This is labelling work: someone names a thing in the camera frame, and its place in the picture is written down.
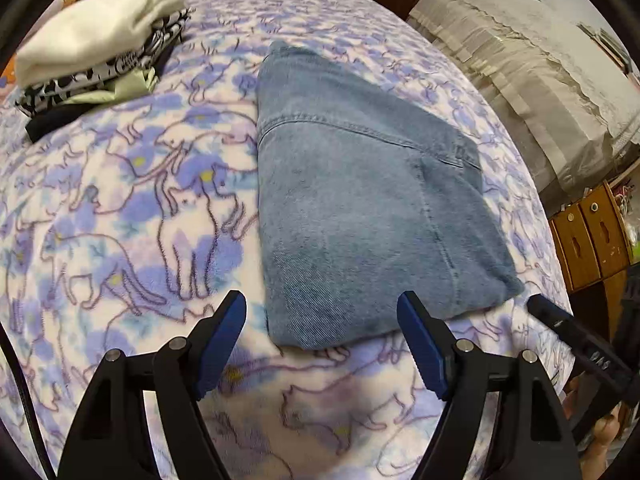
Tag folded white sweater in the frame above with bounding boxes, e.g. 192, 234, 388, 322
15, 0, 193, 89

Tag folded light green garment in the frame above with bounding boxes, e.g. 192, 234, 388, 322
60, 67, 159, 106

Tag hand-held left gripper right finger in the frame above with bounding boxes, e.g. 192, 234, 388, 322
396, 290, 583, 480

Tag black cable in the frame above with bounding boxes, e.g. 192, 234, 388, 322
0, 322, 56, 480

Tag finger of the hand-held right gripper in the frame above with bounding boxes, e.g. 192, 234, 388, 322
527, 294, 597, 357

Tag wooden drawer cabinet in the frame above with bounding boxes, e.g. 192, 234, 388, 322
547, 180, 640, 293

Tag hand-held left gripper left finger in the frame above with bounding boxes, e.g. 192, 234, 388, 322
57, 290, 248, 480

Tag blue denim jeans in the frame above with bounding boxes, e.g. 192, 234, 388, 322
255, 40, 525, 351

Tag purple cat print blanket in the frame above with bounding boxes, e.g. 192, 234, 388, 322
0, 0, 573, 480

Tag beige lace furniture cover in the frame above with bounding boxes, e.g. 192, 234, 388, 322
407, 0, 640, 202

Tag folded black white patterned garment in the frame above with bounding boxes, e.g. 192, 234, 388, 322
15, 7, 196, 111

